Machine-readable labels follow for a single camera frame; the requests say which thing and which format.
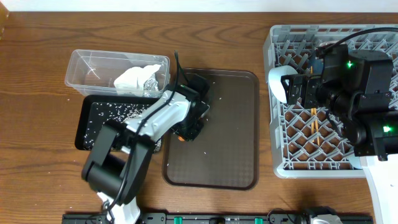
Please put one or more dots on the light blue cup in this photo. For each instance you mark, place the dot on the light blue cup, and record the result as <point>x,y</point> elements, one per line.
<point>355,162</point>

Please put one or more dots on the light blue rice bowl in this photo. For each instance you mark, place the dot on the light blue rice bowl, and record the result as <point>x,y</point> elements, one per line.
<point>274,81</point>

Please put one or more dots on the clear plastic bin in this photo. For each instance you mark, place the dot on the clear plastic bin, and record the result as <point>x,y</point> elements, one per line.
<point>93,72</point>

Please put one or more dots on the brown serving tray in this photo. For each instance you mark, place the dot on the brown serving tray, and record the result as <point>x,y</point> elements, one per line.
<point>225,155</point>

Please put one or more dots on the spilled white rice pile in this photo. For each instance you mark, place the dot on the spilled white rice pile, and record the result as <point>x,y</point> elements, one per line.
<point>101,113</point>

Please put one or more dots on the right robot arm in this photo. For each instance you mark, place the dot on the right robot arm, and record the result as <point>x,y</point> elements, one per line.
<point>354,86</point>

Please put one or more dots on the grey dishwasher rack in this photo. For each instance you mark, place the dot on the grey dishwasher rack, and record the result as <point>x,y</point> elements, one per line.
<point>295,152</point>

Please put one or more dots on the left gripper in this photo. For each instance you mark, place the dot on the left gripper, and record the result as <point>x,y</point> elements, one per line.
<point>193,133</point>

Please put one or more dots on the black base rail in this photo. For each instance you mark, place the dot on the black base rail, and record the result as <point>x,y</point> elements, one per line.
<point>275,216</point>

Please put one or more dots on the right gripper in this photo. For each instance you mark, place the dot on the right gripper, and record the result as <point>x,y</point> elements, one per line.
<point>310,82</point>

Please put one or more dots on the black waste tray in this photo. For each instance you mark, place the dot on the black waste tray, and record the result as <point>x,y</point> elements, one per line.
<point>89,100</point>

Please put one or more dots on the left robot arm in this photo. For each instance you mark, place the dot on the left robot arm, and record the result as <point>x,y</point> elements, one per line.
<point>118,162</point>

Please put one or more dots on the white napkin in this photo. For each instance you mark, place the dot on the white napkin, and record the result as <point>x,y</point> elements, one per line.
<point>133,79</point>

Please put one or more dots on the yellow green snack wrapper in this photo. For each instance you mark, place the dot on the yellow green snack wrapper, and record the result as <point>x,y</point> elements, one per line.
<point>151,87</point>

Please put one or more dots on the dark blue plate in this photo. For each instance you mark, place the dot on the dark blue plate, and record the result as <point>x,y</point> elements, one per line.
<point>315,65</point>

